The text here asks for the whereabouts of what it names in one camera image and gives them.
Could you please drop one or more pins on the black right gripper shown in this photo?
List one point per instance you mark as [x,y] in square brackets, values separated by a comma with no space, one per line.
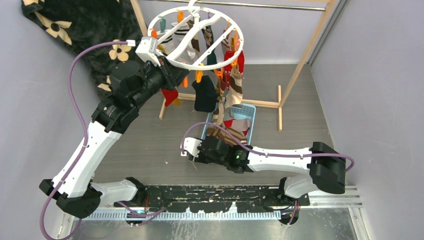
[199,158]

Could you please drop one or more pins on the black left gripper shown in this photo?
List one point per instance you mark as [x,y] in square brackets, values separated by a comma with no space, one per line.
[172,75]

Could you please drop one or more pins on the orange hanger clip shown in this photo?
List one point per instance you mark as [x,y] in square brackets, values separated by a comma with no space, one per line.
[198,75]
[185,82]

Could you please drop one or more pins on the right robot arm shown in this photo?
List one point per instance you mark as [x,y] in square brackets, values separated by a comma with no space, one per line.
[314,168]

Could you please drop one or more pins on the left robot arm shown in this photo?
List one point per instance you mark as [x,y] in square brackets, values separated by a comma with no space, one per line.
[132,85]

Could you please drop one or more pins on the orange open hanger clip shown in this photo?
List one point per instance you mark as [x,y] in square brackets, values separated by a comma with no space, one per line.
[198,75]

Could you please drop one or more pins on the brown white striped sock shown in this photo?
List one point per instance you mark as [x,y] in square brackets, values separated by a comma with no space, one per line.
[228,135]

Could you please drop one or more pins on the white black-striped sock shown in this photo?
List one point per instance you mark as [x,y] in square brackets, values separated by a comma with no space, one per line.
[174,40]

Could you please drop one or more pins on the light blue sock basket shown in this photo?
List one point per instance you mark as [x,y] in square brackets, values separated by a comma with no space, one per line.
[241,116]

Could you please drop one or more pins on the black hanging sock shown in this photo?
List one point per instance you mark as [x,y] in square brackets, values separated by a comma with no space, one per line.
[205,95]

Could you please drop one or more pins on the green monkey face sock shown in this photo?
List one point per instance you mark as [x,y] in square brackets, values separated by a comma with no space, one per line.
[209,40]

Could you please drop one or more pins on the brown striped hanging sock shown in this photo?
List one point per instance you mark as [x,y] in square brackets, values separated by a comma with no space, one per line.
[229,86]

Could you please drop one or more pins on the metal hanging rod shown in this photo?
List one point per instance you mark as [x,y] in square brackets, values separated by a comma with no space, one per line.
[263,6]

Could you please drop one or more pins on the black floral fleece blanket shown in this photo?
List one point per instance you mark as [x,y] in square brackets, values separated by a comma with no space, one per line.
[80,24]

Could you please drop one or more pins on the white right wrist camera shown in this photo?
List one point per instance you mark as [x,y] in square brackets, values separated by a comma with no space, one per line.
[190,147]

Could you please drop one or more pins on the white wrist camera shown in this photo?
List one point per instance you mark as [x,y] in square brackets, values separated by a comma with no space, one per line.
[146,49]
[190,147]

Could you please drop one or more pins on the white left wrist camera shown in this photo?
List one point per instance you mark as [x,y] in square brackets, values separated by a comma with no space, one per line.
[146,49]

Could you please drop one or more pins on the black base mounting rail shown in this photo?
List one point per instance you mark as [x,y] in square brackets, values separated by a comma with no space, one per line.
[212,198]

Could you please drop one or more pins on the wooden clothes rack frame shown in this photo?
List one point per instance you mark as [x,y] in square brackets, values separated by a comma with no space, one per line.
[204,16]

